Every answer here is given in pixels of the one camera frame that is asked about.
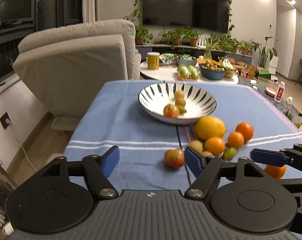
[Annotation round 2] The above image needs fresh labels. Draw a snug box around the yellow canister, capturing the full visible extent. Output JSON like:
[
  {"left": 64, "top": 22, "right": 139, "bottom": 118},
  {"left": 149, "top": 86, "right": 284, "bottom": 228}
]
[{"left": 147, "top": 52, "right": 159, "bottom": 70}]

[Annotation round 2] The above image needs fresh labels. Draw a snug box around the teal bowl of longans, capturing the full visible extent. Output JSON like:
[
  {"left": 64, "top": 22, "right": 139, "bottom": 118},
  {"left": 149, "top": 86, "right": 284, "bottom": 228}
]
[{"left": 199, "top": 63, "right": 226, "bottom": 81}]

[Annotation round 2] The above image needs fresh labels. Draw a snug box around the orange plate of fruit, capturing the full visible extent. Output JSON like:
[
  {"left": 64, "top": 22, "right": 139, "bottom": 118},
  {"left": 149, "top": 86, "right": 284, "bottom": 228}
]
[{"left": 196, "top": 58, "right": 219, "bottom": 66}]

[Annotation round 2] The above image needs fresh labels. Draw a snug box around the small green mango fruit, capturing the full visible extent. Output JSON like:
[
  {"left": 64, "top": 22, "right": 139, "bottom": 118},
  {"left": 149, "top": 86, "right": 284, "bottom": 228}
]
[{"left": 222, "top": 147, "right": 238, "bottom": 161}]

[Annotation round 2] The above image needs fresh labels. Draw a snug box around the white bowl with dark stripes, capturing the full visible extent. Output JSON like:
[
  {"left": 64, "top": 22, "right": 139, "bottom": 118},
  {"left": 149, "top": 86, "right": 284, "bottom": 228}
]
[{"left": 138, "top": 82, "right": 217, "bottom": 125}]

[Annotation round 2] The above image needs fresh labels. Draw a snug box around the brown longan near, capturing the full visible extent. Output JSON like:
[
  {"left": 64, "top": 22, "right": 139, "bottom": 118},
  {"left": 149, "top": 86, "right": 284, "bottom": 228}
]
[{"left": 175, "top": 98, "right": 186, "bottom": 107}]

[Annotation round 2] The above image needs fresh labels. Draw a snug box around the tall leafy floor plant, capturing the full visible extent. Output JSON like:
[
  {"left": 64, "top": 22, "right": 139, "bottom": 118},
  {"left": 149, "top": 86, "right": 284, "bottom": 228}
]
[{"left": 253, "top": 36, "right": 278, "bottom": 68}]

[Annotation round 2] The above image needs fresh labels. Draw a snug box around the blue striped tablecloth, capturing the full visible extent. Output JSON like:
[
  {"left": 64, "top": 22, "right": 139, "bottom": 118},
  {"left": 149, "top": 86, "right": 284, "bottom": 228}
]
[{"left": 63, "top": 80, "right": 302, "bottom": 240}]

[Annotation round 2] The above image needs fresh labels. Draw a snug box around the orange tangerine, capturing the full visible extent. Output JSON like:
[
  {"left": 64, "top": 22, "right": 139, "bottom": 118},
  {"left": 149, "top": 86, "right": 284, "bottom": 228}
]
[
  {"left": 204, "top": 137, "right": 225, "bottom": 156},
  {"left": 235, "top": 122, "right": 254, "bottom": 142},
  {"left": 228, "top": 131, "right": 245, "bottom": 149},
  {"left": 265, "top": 165, "right": 286, "bottom": 179}
]

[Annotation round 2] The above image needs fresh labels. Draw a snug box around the large yellow citrus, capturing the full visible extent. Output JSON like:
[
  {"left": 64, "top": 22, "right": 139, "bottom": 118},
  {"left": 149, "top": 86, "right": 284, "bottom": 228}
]
[{"left": 194, "top": 116, "right": 226, "bottom": 141}]

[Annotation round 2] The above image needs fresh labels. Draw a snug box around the bunch of bananas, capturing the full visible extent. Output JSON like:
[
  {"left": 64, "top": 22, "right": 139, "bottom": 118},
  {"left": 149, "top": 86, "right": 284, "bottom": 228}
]
[{"left": 219, "top": 56, "right": 239, "bottom": 79}]

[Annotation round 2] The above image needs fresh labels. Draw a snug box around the orange tangerine front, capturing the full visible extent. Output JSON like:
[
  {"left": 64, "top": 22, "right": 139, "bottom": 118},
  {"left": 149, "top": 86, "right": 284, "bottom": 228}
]
[{"left": 204, "top": 137, "right": 225, "bottom": 156}]

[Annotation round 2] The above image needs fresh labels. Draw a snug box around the black wall television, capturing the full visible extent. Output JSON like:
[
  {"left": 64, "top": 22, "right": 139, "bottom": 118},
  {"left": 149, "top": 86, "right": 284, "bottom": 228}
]
[{"left": 142, "top": 0, "right": 230, "bottom": 34}]

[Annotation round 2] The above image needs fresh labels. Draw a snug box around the wall power outlet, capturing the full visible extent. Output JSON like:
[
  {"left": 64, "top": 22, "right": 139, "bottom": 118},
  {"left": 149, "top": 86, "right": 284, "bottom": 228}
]
[{"left": 0, "top": 112, "right": 11, "bottom": 130}]

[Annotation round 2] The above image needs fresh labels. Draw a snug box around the white red bottle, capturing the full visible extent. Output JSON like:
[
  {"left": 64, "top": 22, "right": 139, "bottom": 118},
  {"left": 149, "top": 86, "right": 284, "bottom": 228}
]
[{"left": 274, "top": 81, "right": 285, "bottom": 102}]

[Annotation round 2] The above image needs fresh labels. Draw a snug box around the glass vase with plant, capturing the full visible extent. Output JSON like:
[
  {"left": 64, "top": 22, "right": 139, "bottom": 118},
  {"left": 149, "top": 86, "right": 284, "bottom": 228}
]
[{"left": 203, "top": 37, "right": 217, "bottom": 60}]

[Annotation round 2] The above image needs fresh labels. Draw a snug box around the red yellow apple in bowl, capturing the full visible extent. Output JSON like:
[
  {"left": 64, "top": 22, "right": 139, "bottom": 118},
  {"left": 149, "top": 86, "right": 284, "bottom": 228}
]
[{"left": 163, "top": 104, "right": 180, "bottom": 118}]

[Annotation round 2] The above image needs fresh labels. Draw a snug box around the beige recliner armchair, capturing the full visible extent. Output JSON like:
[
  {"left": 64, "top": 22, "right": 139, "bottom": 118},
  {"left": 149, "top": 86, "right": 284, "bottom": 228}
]
[{"left": 13, "top": 20, "right": 141, "bottom": 132}]

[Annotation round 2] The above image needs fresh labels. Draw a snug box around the brown longan fruit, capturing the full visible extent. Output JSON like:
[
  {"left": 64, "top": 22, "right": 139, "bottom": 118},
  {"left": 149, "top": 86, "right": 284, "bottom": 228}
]
[{"left": 188, "top": 140, "right": 203, "bottom": 153}]

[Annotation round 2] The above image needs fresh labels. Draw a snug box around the pink plate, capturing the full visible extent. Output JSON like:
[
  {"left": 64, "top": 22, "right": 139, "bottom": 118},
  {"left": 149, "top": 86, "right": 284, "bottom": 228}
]
[{"left": 265, "top": 87, "right": 276, "bottom": 98}]

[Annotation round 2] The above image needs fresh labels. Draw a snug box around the round white coffee table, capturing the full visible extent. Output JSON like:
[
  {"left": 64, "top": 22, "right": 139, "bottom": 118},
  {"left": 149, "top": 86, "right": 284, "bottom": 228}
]
[{"left": 140, "top": 61, "right": 239, "bottom": 85}]

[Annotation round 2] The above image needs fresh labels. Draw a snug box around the tray of green apples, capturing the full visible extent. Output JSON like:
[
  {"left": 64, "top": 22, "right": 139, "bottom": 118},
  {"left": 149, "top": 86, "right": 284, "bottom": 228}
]
[{"left": 176, "top": 64, "right": 200, "bottom": 81}]

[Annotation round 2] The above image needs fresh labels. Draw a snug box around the grey blue snack bowl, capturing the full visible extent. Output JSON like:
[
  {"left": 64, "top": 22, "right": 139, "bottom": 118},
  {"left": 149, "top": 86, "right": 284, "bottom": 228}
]
[{"left": 175, "top": 56, "right": 196, "bottom": 66}]

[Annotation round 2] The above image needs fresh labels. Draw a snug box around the small green fruit in bowl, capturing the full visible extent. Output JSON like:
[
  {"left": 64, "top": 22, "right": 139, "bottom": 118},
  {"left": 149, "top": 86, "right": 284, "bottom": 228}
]
[{"left": 176, "top": 105, "right": 187, "bottom": 114}]

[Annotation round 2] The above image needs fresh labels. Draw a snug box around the brown longan far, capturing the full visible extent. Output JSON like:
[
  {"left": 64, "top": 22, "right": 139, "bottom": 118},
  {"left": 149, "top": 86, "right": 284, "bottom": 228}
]
[{"left": 174, "top": 90, "right": 185, "bottom": 99}]

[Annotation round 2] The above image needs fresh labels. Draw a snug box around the potted plant left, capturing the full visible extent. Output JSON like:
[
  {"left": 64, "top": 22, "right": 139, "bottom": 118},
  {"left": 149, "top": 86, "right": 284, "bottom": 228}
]
[{"left": 135, "top": 25, "right": 153, "bottom": 45}]

